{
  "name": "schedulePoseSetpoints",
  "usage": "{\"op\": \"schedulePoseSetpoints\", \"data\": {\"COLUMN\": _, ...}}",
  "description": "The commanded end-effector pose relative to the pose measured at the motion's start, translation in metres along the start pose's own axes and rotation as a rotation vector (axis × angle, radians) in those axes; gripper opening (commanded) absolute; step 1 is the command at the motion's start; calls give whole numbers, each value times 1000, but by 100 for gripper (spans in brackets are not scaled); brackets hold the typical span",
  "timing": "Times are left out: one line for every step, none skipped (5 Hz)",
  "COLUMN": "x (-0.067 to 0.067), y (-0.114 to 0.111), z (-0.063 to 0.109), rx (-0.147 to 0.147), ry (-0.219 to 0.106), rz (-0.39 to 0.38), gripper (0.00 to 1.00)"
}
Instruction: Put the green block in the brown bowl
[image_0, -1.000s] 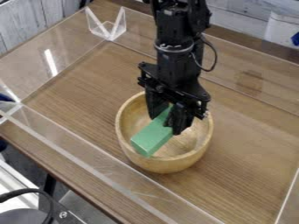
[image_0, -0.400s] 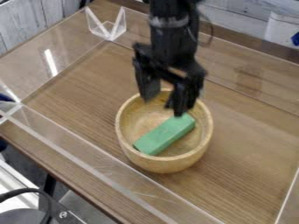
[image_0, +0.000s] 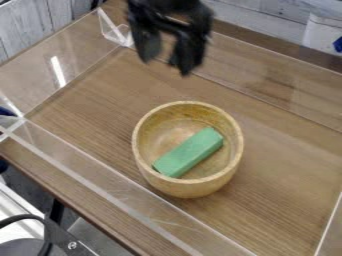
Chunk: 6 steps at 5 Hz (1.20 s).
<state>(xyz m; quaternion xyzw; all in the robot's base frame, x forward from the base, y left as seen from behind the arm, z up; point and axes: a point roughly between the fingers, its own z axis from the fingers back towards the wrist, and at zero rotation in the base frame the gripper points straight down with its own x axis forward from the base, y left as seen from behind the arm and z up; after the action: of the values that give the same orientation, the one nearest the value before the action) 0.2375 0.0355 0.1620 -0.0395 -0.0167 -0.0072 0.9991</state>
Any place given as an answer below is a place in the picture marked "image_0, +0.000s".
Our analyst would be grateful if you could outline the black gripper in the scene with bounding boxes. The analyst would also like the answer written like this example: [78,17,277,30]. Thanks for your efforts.
[127,0,214,76]

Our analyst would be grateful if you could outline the brown wooden bowl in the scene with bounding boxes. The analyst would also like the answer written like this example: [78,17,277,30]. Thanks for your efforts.
[132,101,245,199]

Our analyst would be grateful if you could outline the green rectangular block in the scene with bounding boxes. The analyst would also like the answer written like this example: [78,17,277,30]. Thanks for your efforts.
[153,127,225,178]

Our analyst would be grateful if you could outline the clear acrylic tray walls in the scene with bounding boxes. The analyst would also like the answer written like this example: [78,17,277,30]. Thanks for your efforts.
[0,4,342,256]

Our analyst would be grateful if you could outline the white cylindrical container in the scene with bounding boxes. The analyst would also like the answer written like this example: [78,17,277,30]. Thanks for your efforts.
[303,13,342,57]

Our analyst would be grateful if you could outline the black table leg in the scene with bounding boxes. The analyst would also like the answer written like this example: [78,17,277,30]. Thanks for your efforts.
[49,199,66,225]

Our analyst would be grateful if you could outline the grey metal base plate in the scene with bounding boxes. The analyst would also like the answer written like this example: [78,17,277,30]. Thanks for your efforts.
[39,218,134,256]

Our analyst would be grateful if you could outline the black cable lower left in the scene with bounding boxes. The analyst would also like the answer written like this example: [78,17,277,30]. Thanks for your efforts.
[0,213,55,256]

